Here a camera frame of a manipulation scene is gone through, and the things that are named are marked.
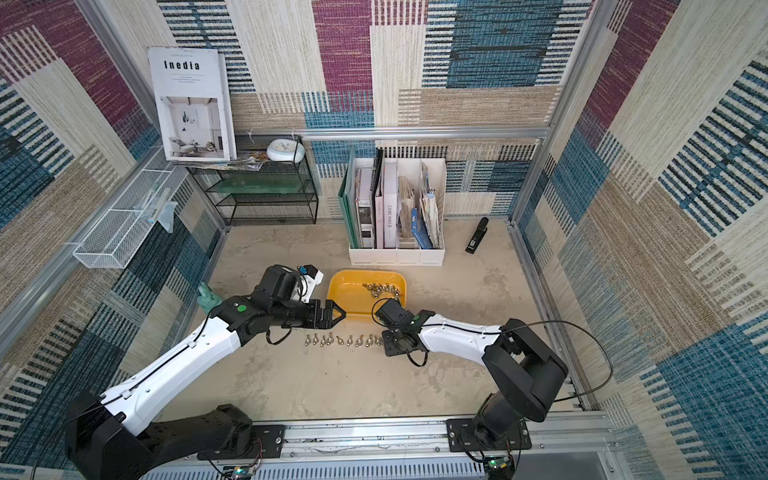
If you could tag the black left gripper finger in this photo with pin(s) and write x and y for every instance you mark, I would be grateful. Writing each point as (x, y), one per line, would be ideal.
(329, 322)
(332, 310)

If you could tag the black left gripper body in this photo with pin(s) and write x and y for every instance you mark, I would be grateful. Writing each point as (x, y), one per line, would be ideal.
(299, 313)

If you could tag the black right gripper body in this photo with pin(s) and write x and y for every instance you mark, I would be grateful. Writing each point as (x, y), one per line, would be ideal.
(395, 312)

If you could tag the yellow oval storage tray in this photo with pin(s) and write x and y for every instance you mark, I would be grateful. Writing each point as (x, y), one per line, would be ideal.
(347, 291)

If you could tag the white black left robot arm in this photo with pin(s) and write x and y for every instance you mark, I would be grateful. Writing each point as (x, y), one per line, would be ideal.
(115, 435)

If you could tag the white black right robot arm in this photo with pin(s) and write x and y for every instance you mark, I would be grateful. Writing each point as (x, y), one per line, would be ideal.
(527, 372)

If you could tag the green spray bottle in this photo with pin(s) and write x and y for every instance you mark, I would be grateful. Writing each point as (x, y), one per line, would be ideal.
(207, 299)

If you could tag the blue booklet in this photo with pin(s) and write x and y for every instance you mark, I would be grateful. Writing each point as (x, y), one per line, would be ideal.
(419, 230)

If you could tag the black stapler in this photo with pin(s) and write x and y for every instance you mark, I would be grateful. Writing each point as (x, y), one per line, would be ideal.
(478, 235)

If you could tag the green folder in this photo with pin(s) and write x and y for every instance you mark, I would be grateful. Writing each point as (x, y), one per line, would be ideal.
(346, 200)

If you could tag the white perforated file organizer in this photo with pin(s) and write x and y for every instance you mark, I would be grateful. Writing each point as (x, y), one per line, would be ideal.
(422, 185)

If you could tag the white pink book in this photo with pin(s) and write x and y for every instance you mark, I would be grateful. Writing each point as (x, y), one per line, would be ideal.
(388, 213)

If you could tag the white round alarm clock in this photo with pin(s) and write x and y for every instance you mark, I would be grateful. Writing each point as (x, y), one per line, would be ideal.
(286, 150)

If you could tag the white Inedia magazine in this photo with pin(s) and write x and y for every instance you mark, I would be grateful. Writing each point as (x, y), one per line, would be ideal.
(193, 104)

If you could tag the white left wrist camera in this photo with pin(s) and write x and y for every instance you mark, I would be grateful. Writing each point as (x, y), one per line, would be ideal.
(309, 278)

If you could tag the black wire mesh shelf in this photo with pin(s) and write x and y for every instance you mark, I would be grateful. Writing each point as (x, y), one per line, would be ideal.
(252, 190)

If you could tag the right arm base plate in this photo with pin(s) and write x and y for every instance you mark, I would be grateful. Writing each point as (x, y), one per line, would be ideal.
(471, 435)

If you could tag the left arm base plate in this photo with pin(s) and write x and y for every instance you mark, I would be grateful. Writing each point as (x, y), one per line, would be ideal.
(259, 442)

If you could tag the white wire wall basket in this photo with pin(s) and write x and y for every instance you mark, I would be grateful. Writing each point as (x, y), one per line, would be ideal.
(116, 237)

